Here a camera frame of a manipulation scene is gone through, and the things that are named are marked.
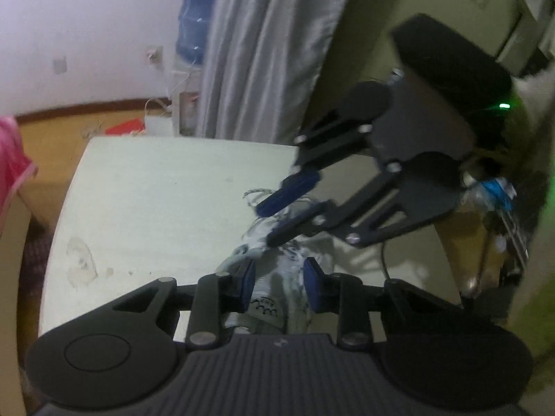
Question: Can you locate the white black speckled shoelace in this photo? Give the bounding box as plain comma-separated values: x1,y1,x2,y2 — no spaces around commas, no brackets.
240,186,330,270

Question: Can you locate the white mint sneaker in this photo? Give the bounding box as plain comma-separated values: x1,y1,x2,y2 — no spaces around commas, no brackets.
216,196,335,334

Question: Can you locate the black tracker box green light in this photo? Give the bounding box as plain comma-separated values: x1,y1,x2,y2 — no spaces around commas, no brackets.
390,13,513,124

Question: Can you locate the cluttered side table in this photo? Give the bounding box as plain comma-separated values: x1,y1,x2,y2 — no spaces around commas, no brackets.
435,173,529,298

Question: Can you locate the white water dispenser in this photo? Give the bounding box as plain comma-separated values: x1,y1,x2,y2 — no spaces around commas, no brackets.
170,61,202,136

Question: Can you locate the grey curtain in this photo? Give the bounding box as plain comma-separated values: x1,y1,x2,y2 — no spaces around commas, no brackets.
195,0,349,145

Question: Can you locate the red gift box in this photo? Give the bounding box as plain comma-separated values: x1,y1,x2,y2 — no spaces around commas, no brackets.
104,118,145,136

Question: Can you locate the blue water bottle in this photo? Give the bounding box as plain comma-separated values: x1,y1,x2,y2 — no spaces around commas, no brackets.
176,0,215,67

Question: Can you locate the black cable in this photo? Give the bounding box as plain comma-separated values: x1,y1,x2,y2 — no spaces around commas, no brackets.
379,241,393,280

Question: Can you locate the white wall socket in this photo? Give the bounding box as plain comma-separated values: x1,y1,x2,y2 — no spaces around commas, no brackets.
146,46,164,66

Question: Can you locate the white wall switch plate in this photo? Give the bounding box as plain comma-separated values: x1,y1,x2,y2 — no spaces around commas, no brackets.
53,57,68,75

